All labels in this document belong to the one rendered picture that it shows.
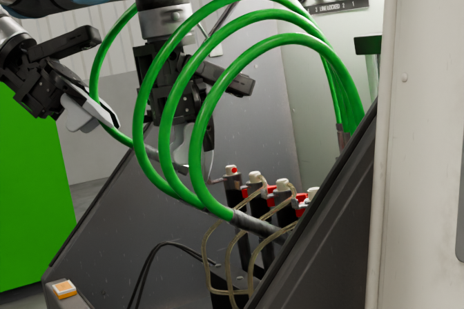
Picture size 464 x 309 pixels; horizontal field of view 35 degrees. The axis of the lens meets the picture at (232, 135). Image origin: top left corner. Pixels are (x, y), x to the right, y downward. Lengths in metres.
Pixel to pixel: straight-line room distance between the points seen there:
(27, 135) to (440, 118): 3.64
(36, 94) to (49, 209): 3.13
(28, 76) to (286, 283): 0.59
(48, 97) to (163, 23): 0.25
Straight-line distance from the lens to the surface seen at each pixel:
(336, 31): 1.29
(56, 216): 4.30
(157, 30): 1.01
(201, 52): 0.88
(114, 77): 7.43
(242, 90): 1.06
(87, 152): 7.47
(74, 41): 1.18
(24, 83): 1.19
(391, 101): 0.77
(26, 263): 4.33
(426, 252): 0.72
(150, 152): 1.16
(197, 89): 1.03
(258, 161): 1.46
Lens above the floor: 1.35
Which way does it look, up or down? 9 degrees down
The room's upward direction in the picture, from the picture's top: 10 degrees counter-clockwise
